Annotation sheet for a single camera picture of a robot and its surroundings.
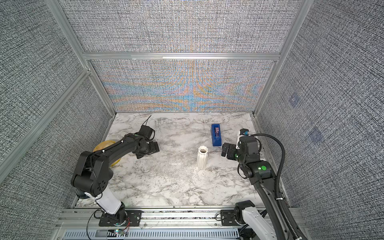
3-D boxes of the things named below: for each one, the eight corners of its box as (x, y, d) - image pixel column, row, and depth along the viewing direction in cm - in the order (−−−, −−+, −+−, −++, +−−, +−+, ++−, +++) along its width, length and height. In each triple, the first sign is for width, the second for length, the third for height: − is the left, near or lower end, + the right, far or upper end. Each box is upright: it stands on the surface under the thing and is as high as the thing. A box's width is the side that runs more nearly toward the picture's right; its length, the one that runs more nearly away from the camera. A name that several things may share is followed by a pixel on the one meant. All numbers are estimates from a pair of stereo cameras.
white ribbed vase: (197, 169, 91) (198, 155, 78) (197, 160, 95) (197, 145, 82) (206, 169, 91) (208, 155, 78) (205, 160, 95) (207, 145, 82)
